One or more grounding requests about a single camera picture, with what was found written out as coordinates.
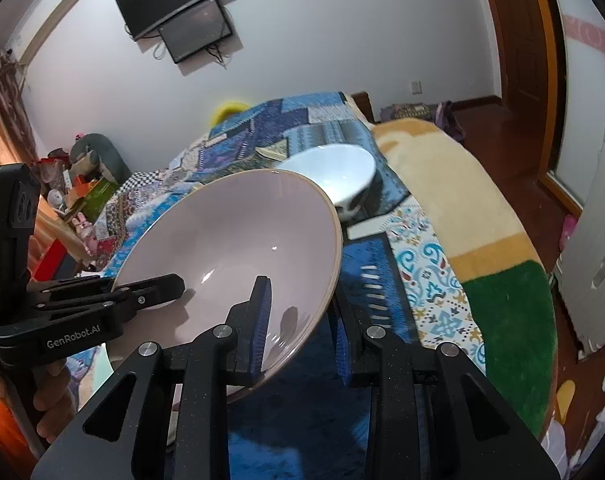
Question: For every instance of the pink bowl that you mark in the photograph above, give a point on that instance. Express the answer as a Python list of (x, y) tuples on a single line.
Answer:
[(222, 240)]

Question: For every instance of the patterned bag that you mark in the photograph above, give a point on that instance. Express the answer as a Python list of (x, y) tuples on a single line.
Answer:
[(412, 110)]

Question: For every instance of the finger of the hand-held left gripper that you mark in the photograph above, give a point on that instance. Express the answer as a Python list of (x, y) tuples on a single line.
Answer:
[(97, 312), (152, 287)]

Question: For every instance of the white wall socket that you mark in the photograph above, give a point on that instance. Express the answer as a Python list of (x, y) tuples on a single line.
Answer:
[(417, 87)]

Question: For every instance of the brown wooden door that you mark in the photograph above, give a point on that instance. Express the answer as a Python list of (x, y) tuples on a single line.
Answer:
[(522, 35)]

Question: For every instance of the person's left hand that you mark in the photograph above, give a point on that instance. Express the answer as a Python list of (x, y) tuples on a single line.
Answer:
[(57, 400)]

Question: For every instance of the pink rabbit toy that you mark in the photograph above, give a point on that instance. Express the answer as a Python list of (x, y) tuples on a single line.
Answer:
[(86, 232)]

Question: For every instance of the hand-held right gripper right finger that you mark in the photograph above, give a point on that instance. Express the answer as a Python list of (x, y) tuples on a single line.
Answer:
[(341, 355)]

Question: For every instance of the yellow foam hoop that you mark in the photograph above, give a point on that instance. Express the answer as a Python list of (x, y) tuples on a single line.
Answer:
[(227, 108)]

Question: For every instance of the white bowl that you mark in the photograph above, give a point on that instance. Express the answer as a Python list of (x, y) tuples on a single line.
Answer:
[(332, 170)]

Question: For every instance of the white air conditioner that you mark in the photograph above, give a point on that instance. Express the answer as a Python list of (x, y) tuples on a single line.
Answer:
[(47, 20)]

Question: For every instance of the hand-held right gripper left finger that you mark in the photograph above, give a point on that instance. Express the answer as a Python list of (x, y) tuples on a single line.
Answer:
[(260, 320)]

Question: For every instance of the orange curtain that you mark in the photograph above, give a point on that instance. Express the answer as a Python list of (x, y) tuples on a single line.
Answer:
[(2, 120)]

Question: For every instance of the beige and green fleece blanket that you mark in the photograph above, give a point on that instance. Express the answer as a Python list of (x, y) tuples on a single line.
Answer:
[(482, 210)]

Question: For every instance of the small black wall monitor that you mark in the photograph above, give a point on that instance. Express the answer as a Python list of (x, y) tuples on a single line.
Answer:
[(195, 30)]

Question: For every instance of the patchwork printed blanket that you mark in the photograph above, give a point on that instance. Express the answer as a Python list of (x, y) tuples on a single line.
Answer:
[(302, 115)]

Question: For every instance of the red box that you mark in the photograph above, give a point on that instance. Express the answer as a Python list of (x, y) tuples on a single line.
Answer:
[(52, 260)]

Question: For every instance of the grey plush cushion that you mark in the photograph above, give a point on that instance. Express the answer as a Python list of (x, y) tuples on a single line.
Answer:
[(100, 152)]

